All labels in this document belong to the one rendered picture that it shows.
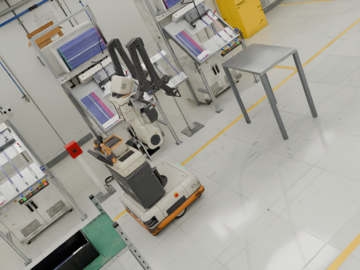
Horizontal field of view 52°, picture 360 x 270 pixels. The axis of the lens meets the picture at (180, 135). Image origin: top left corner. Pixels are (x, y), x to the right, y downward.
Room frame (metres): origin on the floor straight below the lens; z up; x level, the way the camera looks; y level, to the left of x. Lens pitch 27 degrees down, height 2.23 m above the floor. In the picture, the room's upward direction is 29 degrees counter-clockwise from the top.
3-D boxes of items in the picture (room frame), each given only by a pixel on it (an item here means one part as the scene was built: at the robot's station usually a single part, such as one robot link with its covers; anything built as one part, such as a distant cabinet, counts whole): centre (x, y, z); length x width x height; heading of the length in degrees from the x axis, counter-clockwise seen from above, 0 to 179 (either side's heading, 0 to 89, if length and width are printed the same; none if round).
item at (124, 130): (4.58, 0.61, 0.31); 0.70 x 0.65 x 0.62; 110
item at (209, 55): (4.90, -0.83, 0.65); 1.01 x 0.73 x 1.29; 20
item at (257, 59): (3.48, -1.06, 0.40); 0.70 x 0.45 x 0.80; 13
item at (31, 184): (3.92, 1.90, 0.66); 1.01 x 0.73 x 1.31; 20
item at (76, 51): (4.48, 0.51, 1.52); 0.51 x 0.13 x 0.27; 110
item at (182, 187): (3.09, 0.46, 0.16); 0.67 x 0.64 x 0.25; 111
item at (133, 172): (3.06, 0.54, 0.59); 0.55 x 0.34 x 0.83; 21
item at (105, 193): (3.89, 1.13, 0.39); 0.24 x 0.24 x 0.78; 20
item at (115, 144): (3.05, 0.56, 0.87); 0.23 x 0.15 x 0.11; 21
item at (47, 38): (4.73, 0.72, 1.82); 0.68 x 0.30 x 0.20; 110
